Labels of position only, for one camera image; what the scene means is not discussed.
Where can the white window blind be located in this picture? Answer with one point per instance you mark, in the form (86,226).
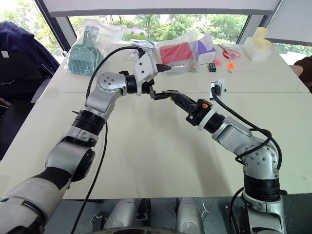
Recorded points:
(158,7)

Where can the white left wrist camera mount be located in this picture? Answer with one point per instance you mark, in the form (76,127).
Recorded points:
(145,69)

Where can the dark blue jacket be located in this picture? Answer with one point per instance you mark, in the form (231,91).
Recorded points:
(22,48)

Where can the pink plastic piece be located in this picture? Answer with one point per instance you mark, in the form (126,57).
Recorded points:
(218,61)

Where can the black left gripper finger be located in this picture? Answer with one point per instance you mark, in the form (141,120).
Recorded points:
(162,68)
(161,96)

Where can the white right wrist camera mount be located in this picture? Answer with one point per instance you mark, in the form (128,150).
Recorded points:
(220,84)

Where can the blue white packet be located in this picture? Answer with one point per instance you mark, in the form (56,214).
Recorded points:
(143,44)

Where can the person in brown sleeve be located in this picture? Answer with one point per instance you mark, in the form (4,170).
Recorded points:
(304,70)

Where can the small black box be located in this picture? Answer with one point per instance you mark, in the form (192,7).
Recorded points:
(212,67)

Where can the red flat box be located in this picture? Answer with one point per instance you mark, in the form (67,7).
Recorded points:
(176,52)

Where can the green plastic dustpan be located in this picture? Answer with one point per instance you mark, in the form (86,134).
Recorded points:
(83,54)

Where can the orange plastic piece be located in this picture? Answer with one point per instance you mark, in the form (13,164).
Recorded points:
(231,65)

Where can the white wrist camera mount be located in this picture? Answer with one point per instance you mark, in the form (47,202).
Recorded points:
(220,84)
(145,69)

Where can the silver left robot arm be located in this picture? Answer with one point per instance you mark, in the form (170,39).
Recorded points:
(73,153)

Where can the clear plastic bag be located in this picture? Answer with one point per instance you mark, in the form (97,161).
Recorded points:
(109,34)
(185,36)

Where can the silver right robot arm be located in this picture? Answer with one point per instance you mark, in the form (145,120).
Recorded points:
(258,161)

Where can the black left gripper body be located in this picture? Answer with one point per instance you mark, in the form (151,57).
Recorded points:
(147,88)

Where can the purple white carton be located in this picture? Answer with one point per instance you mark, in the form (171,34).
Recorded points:
(207,52)

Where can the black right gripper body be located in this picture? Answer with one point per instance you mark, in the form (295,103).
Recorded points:
(199,111)

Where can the silver rounded robot leg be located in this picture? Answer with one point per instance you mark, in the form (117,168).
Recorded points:
(189,214)
(122,214)

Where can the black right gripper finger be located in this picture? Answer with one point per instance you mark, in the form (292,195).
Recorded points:
(185,100)
(183,105)

